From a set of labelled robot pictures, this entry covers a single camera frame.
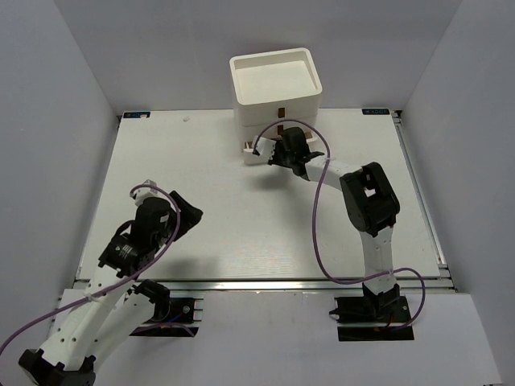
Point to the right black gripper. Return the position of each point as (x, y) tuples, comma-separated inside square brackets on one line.
[(279, 153)]

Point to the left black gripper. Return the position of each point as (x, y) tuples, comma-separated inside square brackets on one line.
[(177, 217)]

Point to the white three-drawer cabinet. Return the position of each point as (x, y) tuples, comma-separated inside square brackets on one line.
[(265, 82)]

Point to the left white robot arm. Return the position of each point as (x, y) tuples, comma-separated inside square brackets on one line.
[(115, 303)]

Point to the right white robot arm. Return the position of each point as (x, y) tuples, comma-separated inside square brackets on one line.
[(370, 202)]

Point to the blue label sticker right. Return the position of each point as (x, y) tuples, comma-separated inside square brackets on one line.
[(374, 112)]

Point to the blue label sticker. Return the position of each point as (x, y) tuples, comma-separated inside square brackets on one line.
[(374, 112), (136, 115)]

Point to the blue label sticker left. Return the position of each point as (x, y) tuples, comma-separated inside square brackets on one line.
[(136, 115)]

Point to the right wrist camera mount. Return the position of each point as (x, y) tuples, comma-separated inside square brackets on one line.
[(264, 148)]

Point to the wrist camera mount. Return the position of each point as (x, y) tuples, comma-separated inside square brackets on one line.
[(139, 194), (264, 148)]

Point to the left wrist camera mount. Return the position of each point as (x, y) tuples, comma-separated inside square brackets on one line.
[(139, 194)]

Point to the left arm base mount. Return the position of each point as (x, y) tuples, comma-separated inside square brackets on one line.
[(174, 315)]

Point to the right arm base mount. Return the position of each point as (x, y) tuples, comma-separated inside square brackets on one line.
[(373, 317)]

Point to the aluminium rail frame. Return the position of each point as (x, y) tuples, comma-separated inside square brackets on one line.
[(265, 317)]

